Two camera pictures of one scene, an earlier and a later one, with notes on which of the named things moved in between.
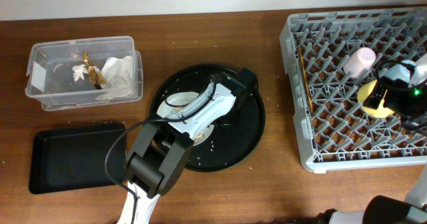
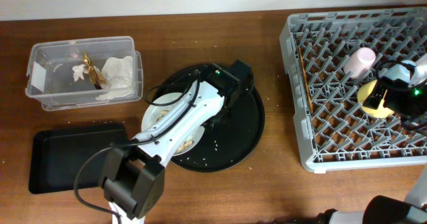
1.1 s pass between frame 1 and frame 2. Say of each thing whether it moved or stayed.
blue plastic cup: stayed
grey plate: moved
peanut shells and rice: moved
